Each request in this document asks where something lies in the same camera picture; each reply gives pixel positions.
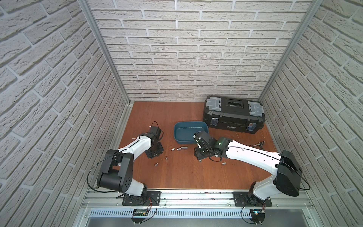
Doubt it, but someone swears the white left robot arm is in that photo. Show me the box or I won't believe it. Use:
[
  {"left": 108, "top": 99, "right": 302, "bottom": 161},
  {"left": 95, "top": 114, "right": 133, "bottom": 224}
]
[{"left": 96, "top": 135, "right": 164, "bottom": 197}]

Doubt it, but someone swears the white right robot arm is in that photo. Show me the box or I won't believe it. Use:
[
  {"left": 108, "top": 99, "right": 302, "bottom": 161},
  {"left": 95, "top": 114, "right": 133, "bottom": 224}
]
[{"left": 194, "top": 135, "right": 302, "bottom": 205}]

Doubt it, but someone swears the teal plastic storage box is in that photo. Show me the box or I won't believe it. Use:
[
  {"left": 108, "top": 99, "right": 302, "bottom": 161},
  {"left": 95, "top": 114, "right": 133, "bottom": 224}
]
[{"left": 174, "top": 121, "right": 209, "bottom": 145}]

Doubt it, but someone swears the black grey toolbox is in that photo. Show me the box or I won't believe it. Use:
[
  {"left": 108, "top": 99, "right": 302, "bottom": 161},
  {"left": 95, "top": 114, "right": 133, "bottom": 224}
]
[{"left": 203, "top": 96, "right": 265, "bottom": 134}]

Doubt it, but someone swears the ratchet wrench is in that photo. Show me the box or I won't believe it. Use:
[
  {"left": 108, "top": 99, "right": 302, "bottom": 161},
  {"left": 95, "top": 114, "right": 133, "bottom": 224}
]
[{"left": 251, "top": 141, "right": 265, "bottom": 149}]

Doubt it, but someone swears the left controller board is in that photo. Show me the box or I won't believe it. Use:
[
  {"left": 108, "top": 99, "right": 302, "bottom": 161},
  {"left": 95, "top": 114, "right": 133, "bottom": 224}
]
[{"left": 131, "top": 209, "right": 149, "bottom": 224}]

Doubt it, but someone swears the controller board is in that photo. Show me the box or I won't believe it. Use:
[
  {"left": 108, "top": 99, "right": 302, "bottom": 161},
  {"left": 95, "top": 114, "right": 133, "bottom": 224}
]
[
  {"left": 131, "top": 209, "right": 149, "bottom": 224},
  {"left": 250, "top": 210, "right": 265, "bottom": 225}
]

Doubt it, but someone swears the right controller board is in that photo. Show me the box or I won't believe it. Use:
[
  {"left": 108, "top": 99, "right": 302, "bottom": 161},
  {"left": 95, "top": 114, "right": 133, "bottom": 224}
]
[{"left": 250, "top": 210, "right": 265, "bottom": 225}]

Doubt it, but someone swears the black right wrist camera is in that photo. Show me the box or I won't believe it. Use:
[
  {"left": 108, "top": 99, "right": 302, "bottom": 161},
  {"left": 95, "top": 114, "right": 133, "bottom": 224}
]
[{"left": 193, "top": 131, "right": 212, "bottom": 146}]

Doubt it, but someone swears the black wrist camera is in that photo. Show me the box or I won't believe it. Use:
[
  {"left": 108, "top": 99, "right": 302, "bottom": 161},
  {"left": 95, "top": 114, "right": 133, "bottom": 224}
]
[
  {"left": 149, "top": 126, "right": 164, "bottom": 141},
  {"left": 193, "top": 131, "right": 212, "bottom": 146}
]

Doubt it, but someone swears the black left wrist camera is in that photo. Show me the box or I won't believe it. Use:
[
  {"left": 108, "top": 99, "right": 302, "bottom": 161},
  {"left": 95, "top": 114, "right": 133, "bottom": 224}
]
[{"left": 149, "top": 126, "right": 164, "bottom": 141}]

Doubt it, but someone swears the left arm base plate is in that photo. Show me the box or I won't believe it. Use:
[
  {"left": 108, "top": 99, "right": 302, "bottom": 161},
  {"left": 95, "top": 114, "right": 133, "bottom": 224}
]
[{"left": 122, "top": 191, "right": 161, "bottom": 206}]

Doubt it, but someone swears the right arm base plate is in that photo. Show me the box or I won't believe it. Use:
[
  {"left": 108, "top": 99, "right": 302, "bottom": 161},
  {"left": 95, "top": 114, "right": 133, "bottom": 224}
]
[{"left": 232, "top": 192, "right": 272, "bottom": 207}]

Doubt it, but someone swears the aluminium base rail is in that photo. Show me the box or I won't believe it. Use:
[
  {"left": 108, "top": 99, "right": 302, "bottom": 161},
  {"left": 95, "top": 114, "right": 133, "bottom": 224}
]
[{"left": 81, "top": 189, "right": 314, "bottom": 219}]

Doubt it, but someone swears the aluminium frame post right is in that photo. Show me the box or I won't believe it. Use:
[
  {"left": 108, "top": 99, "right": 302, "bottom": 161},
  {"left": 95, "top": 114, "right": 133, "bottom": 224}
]
[{"left": 258, "top": 0, "right": 323, "bottom": 102}]

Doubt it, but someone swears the aluminium frame post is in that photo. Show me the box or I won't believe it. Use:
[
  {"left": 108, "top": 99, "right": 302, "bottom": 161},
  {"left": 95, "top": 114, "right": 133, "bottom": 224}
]
[
  {"left": 258, "top": 0, "right": 323, "bottom": 102},
  {"left": 79, "top": 0, "right": 130, "bottom": 105}
]

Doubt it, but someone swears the aluminium frame post left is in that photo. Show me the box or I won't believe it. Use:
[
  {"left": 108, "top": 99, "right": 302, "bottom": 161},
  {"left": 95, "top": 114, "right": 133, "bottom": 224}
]
[{"left": 79, "top": 0, "right": 130, "bottom": 105}]

